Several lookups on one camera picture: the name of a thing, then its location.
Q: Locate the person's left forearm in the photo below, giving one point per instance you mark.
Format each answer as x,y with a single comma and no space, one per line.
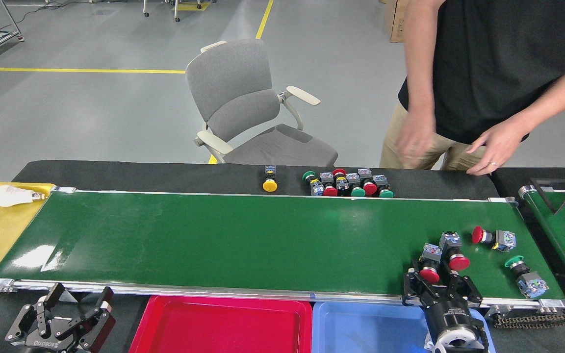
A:
557,98

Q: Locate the brown cardboard box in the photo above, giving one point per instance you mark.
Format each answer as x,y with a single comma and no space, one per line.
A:
396,19

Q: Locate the person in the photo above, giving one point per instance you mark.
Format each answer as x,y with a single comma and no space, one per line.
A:
498,59

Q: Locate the red plastic tray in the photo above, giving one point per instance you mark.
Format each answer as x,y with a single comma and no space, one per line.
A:
214,328

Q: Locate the yellow plastic tray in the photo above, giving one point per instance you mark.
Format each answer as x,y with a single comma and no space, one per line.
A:
3,235

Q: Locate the person's right forearm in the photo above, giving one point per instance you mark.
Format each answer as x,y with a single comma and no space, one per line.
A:
420,73

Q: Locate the person's right hand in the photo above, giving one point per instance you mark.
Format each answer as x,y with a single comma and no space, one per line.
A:
415,135

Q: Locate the yellow mushroom push button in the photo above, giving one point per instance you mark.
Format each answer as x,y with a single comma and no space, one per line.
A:
269,186

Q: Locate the grey office chair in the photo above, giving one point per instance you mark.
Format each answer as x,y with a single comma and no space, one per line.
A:
228,73

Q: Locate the white light bulb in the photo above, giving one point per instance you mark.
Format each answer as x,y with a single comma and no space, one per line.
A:
12,196

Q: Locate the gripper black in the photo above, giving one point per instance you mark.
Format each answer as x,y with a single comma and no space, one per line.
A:
47,345
451,314

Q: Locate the blue plastic tray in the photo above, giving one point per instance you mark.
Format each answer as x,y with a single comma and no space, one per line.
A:
361,328

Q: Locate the green feeder conveyor belt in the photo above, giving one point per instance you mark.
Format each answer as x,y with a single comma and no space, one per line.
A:
562,235

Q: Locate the person's left hand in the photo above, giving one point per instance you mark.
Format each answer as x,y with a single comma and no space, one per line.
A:
500,144

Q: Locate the white wheeled stand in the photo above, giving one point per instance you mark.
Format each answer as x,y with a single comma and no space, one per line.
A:
176,12

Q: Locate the black angle guide frame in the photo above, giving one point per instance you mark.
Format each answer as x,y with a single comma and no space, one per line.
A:
541,195

